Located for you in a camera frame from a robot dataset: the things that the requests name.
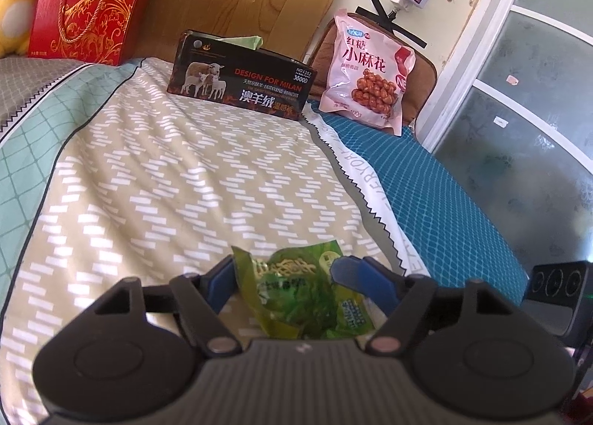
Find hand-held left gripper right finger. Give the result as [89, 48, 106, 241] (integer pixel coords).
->
[330, 256, 513, 356]

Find yellow plush duck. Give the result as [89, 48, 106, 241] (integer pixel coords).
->
[0, 0, 54, 57]

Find pink snack bag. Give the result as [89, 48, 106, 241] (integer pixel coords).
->
[317, 8, 417, 136]

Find brown cushion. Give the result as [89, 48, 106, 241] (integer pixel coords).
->
[307, 16, 439, 142]

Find black printed cardboard box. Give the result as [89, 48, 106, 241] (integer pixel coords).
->
[167, 29, 318, 122]

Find black tape cross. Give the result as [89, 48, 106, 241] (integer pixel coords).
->
[356, 0, 428, 48]

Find glass sliding door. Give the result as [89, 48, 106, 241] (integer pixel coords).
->
[433, 0, 593, 314]

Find red gift box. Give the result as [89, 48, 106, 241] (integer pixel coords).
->
[27, 0, 160, 66]

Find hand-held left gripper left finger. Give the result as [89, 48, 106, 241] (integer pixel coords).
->
[94, 254, 242, 358]

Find patterned quilt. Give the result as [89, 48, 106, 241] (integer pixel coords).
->
[0, 55, 426, 425]

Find green snack packet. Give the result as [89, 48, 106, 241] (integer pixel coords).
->
[231, 241, 377, 340]
[222, 34, 264, 52]

